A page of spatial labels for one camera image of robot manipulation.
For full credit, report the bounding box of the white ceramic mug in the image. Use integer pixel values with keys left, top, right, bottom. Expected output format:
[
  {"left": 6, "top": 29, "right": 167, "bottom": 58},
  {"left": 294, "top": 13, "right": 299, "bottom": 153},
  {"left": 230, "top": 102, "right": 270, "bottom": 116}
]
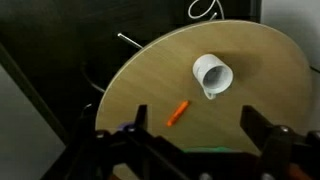
[{"left": 192, "top": 54, "right": 233, "bottom": 100}]

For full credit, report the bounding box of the orange sharpie marker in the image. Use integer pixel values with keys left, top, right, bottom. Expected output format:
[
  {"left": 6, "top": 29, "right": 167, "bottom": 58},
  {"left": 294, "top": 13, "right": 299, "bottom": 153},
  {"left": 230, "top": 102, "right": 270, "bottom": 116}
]
[{"left": 166, "top": 100, "right": 190, "bottom": 127}]

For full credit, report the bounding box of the white cable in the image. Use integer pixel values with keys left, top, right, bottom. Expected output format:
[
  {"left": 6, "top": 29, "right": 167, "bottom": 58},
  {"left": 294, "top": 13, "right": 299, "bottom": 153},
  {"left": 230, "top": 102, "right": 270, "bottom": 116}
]
[{"left": 187, "top": 0, "right": 225, "bottom": 21}]

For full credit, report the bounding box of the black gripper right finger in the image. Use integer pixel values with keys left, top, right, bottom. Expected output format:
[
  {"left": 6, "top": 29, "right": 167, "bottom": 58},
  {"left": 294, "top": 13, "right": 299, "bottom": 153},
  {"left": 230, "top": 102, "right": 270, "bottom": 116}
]
[{"left": 240, "top": 105, "right": 275, "bottom": 151}]

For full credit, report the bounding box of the metal rod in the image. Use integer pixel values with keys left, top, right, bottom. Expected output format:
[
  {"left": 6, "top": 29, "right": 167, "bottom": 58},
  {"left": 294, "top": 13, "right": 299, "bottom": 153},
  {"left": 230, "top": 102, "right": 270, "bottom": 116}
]
[{"left": 117, "top": 33, "right": 143, "bottom": 49}]

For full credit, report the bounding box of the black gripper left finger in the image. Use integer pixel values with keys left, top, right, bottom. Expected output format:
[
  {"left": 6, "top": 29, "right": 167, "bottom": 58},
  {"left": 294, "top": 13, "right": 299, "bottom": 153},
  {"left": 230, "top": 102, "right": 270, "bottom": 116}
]
[{"left": 134, "top": 105, "right": 148, "bottom": 129}]

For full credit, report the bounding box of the round wooden table top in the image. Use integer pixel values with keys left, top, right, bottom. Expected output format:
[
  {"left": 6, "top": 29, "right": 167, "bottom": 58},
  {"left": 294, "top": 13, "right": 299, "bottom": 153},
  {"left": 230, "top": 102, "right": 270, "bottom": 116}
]
[{"left": 94, "top": 19, "right": 313, "bottom": 180}]

